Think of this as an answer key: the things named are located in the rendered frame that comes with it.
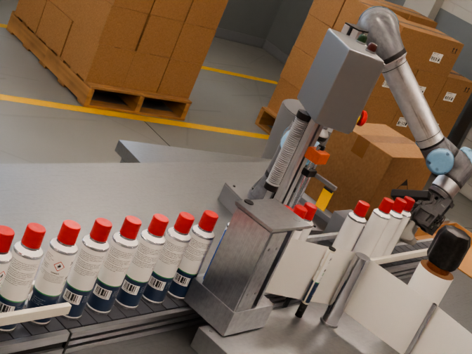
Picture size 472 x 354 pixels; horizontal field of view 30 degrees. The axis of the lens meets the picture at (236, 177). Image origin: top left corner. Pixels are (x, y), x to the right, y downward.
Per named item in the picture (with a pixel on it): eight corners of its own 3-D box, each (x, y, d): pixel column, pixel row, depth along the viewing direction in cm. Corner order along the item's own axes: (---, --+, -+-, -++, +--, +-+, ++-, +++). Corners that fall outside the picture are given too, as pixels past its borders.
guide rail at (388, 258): (260, 286, 207) (263, 279, 206) (256, 284, 207) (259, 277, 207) (459, 249, 290) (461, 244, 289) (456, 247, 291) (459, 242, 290)
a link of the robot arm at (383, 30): (388, 8, 233) (466, 167, 243) (388, 3, 243) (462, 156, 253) (348, 28, 236) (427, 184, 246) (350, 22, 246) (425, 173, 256)
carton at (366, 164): (355, 230, 280) (392, 156, 271) (303, 192, 293) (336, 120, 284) (403, 226, 303) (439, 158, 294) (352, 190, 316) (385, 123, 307)
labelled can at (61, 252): (17, 312, 161) (52, 217, 154) (39, 307, 165) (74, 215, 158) (32, 329, 158) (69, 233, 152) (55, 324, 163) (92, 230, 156)
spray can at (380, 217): (359, 267, 246) (391, 205, 239) (345, 257, 248) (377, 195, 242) (369, 265, 250) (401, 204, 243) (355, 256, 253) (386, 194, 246)
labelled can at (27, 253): (-3, 336, 152) (34, 237, 146) (-20, 318, 155) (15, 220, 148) (21, 331, 157) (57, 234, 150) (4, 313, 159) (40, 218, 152)
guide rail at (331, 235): (247, 250, 209) (249, 245, 208) (244, 247, 210) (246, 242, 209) (448, 223, 292) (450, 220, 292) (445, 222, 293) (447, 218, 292)
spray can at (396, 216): (371, 266, 250) (404, 205, 244) (358, 256, 253) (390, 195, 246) (381, 264, 254) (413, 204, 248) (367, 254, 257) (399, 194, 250)
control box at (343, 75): (314, 123, 202) (349, 48, 196) (296, 97, 217) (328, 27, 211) (352, 136, 206) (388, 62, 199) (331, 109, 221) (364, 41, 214)
